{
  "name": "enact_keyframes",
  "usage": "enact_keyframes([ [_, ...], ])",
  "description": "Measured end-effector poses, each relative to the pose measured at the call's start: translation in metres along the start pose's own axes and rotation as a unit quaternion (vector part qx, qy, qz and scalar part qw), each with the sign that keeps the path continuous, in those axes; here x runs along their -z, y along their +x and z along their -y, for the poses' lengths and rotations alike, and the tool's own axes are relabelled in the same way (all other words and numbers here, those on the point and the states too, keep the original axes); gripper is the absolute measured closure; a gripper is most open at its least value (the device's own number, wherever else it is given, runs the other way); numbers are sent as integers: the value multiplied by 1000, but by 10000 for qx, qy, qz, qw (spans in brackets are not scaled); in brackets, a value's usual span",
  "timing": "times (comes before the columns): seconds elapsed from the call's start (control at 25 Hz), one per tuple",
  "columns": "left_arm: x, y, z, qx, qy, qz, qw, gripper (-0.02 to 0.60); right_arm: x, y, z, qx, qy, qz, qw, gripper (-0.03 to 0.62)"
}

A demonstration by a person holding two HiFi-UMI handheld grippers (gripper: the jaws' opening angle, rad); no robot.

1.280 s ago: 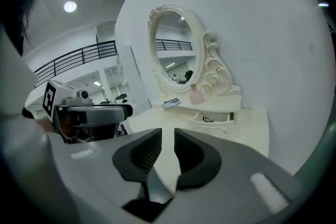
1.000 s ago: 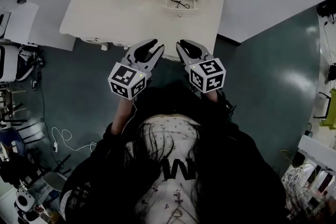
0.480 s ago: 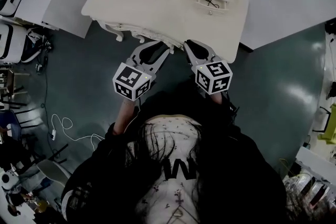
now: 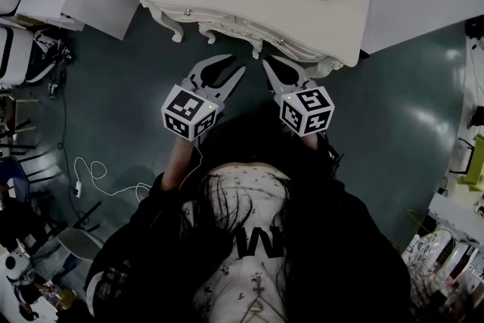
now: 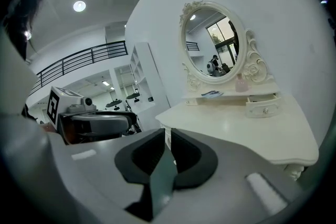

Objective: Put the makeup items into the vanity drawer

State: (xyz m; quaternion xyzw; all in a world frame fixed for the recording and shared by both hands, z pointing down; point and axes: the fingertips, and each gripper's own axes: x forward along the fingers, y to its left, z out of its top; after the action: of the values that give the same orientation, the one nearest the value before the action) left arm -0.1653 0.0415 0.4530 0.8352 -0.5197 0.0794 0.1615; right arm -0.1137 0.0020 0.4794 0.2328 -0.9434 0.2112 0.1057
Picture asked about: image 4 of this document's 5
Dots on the person's right forearm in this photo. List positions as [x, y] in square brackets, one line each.
[311, 140]

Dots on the person's white printed shirt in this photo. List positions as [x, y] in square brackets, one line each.
[238, 283]

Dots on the person's left forearm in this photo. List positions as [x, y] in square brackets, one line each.
[177, 166]

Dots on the person's black jacket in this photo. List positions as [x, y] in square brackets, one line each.
[340, 238]

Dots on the white plastic chair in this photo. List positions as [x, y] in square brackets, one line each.
[81, 244]

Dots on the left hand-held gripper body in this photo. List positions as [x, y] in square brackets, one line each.
[187, 113]

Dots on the green chair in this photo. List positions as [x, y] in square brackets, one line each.
[474, 174]

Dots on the blue chair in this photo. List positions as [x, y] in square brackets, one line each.
[13, 174]

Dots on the patterned fabric bag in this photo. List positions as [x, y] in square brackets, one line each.
[429, 249]

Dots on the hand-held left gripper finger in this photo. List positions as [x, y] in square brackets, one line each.
[230, 85]
[200, 72]

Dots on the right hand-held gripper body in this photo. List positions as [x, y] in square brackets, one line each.
[308, 111]

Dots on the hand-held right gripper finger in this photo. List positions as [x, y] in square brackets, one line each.
[274, 81]
[295, 77]

